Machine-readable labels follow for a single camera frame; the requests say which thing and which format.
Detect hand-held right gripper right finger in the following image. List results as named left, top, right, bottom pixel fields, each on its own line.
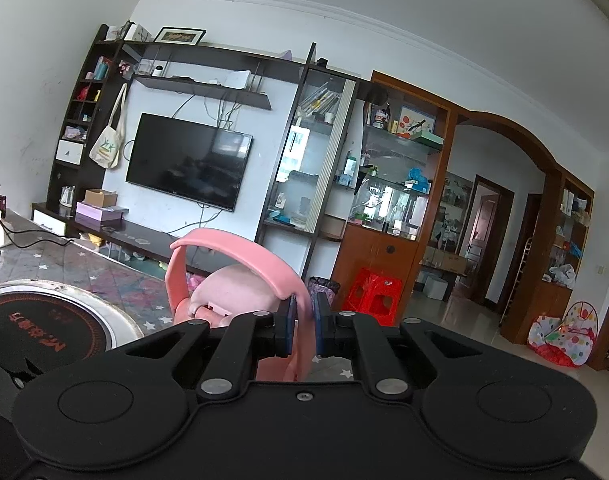
left=315, top=294, right=489, bottom=401

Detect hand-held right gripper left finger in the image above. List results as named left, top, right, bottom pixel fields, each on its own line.
left=124, top=296, right=298, bottom=401

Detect pink water bottle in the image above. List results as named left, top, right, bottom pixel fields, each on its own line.
left=164, top=227, right=315, bottom=383

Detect purple trash bin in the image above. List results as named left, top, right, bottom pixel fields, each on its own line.
left=307, top=276, right=341, bottom=311

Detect round black induction cooker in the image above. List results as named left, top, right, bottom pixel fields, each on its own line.
left=0, top=285, right=120, bottom=361

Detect red plastic stool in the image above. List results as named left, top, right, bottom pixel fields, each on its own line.
left=342, top=267, right=404, bottom=326

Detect brown wooden display cabinet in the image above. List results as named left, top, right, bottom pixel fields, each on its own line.
left=329, top=71, right=460, bottom=311

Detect white floor bin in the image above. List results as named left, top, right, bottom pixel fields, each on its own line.
left=423, top=275, right=448, bottom=301

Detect grey star-print tablecloth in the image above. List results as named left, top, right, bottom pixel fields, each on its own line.
left=0, top=210, right=355, bottom=386

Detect cardboard boxes on floor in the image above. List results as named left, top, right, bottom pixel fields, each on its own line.
left=422, top=246, right=469, bottom=275

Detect dark tv console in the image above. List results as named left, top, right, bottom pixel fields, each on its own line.
left=32, top=202, right=310, bottom=281

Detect glass display cabinet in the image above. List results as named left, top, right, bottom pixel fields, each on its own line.
left=254, top=42, right=365, bottom=281

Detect pale purple flat box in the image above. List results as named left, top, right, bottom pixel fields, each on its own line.
left=74, top=201, right=130, bottom=223

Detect blue plastic bag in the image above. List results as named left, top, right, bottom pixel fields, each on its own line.
left=405, top=169, right=431, bottom=192

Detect open cardboard box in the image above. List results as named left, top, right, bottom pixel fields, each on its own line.
left=83, top=188, right=118, bottom=208

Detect brown wooden door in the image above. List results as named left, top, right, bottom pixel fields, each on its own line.
left=467, top=174, right=515, bottom=306

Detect black flat television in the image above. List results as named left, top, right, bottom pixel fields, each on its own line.
left=125, top=112, right=254, bottom=212

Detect metal rack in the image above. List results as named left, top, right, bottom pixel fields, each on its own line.
left=516, top=237, right=538, bottom=293

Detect green flat box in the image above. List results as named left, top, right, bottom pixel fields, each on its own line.
left=409, top=130, right=444, bottom=147

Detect dark tall cubby shelf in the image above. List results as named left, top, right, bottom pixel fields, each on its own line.
left=45, top=24, right=135, bottom=221

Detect colourful picture box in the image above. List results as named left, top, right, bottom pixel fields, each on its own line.
left=399, top=105, right=437, bottom=136

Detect brown wooden shelving unit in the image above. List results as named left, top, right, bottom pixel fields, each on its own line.
left=499, top=165, right=595, bottom=346

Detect beige canvas tote bag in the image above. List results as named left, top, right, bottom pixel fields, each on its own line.
left=88, top=82, right=128, bottom=170

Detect white plastic bag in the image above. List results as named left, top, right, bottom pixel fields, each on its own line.
left=549, top=263, right=577, bottom=288

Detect polka dot play tent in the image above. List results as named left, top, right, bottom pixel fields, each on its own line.
left=527, top=301, right=601, bottom=368

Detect framed picture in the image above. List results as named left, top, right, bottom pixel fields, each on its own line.
left=153, top=26, right=207, bottom=45

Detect black cable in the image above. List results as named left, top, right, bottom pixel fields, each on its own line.
left=0, top=195, right=76, bottom=250

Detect dark short wall shelf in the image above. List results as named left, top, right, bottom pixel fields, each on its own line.
left=132, top=74, right=272, bottom=111

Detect dark long wall shelf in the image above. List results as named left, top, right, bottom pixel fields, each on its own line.
left=122, top=40, right=365, bottom=81

